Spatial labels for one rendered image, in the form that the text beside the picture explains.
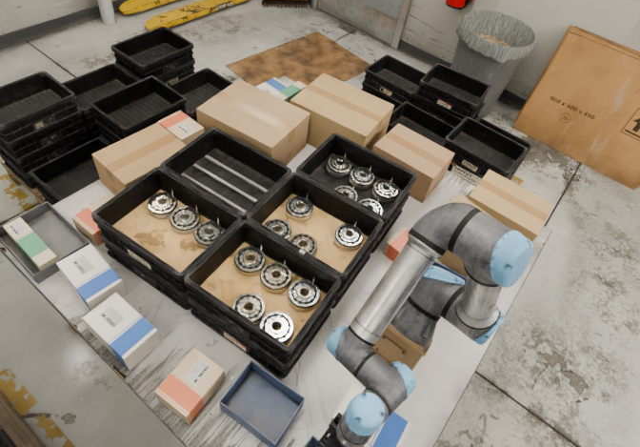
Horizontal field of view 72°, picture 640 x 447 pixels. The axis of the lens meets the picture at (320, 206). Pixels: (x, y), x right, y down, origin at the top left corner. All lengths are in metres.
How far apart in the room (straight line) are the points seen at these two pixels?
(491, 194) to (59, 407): 2.05
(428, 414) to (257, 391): 0.54
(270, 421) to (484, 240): 0.84
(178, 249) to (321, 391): 0.67
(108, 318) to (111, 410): 0.81
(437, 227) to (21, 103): 2.42
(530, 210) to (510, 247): 1.02
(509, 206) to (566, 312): 1.15
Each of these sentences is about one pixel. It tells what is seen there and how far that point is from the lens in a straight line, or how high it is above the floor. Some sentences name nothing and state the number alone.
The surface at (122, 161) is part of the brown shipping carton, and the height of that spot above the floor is 0.86.
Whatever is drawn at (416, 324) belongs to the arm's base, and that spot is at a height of 0.92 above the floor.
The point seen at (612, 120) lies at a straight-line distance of 3.96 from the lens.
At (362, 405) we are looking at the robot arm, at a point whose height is 1.18.
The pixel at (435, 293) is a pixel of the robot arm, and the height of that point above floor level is 1.00.
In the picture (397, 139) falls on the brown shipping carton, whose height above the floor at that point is 0.86.
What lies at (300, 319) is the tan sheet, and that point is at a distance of 1.44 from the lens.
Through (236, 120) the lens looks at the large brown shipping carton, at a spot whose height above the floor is 0.90.
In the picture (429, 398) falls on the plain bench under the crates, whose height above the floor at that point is 0.70.
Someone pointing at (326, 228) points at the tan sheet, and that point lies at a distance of 1.65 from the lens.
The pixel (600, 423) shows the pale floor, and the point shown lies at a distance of 2.75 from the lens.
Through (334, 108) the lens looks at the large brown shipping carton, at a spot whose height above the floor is 0.90.
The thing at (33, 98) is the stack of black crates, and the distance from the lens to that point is 2.95.
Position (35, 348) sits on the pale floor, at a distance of 2.51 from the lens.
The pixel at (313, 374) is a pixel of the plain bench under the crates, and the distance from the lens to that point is 1.52.
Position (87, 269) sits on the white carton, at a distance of 1.67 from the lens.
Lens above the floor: 2.12
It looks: 49 degrees down
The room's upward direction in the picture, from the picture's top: 11 degrees clockwise
